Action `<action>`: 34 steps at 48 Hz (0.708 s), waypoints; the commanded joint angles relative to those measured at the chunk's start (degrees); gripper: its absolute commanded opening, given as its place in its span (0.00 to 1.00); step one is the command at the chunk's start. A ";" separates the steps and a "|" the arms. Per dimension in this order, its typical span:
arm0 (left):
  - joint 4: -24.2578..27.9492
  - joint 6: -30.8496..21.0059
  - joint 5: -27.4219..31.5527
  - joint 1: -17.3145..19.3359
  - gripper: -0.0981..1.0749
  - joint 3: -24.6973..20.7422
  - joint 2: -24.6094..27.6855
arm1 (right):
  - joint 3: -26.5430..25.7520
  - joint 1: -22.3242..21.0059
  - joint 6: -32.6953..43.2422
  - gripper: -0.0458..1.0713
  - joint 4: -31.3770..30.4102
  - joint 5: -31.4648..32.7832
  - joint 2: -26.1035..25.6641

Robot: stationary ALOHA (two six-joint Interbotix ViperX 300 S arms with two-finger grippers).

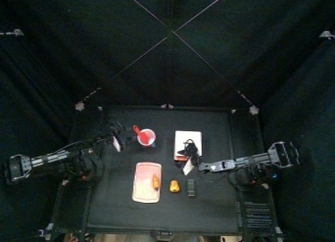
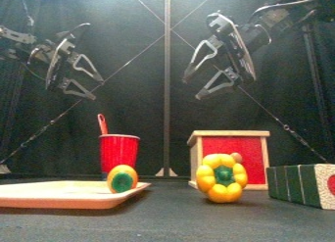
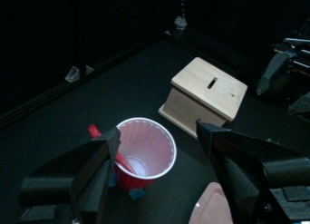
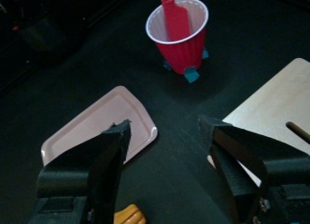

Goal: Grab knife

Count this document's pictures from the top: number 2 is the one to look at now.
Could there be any red toy knife handle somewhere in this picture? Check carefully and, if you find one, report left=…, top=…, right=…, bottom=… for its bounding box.
left=98, top=113, right=110, bottom=136

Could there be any cream plastic tray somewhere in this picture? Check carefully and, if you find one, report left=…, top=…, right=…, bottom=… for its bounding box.
left=0, top=179, right=154, bottom=211

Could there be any red plastic cup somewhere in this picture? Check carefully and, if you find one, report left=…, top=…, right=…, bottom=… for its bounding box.
left=99, top=133, right=142, bottom=181

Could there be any green striped watermelon toy block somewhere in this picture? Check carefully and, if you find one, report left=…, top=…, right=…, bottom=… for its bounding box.
left=266, top=163, right=335, bottom=211

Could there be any vertical metal frame post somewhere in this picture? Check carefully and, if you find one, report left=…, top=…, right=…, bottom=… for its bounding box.
left=155, top=0, right=179, bottom=178

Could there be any yellow toy bell pepper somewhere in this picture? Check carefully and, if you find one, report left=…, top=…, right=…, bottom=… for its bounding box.
left=195, top=152, right=249, bottom=204

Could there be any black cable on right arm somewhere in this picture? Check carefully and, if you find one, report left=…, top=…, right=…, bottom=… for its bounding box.
left=247, top=0, right=335, bottom=24

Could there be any yellow green toy fruit half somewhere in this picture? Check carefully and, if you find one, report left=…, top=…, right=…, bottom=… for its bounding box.
left=106, top=164, right=141, bottom=194

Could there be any wooden box with red panel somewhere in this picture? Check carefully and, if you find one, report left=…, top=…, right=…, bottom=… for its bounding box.
left=186, top=129, right=271, bottom=191

